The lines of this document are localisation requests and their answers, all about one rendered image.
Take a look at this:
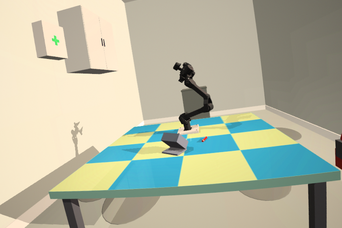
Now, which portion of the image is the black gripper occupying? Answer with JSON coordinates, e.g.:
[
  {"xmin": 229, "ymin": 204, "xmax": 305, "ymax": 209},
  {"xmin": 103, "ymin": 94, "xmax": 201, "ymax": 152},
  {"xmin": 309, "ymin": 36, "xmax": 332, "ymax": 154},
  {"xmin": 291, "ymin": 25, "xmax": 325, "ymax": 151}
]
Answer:
[{"xmin": 173, "ymin": 62, "xmax": 195, "ymax": 77}]

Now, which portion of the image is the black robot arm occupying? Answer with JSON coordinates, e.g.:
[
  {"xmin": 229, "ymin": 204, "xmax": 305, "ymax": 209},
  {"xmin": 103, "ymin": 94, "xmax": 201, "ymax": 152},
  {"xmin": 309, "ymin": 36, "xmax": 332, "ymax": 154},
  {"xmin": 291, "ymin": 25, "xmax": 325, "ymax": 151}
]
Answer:
[{"xmin": 178, "ymin": 62, "xmax": 214, "ymax": 131}]

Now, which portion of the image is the grey sloped panel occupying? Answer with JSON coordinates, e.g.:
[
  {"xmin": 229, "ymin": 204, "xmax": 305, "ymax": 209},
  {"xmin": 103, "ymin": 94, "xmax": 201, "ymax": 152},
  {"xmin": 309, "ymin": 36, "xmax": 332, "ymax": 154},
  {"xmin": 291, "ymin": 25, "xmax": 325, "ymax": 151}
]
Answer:
[{"xmin": 161, "ymin": 133, "xmax": 188, "ymax": 156}]

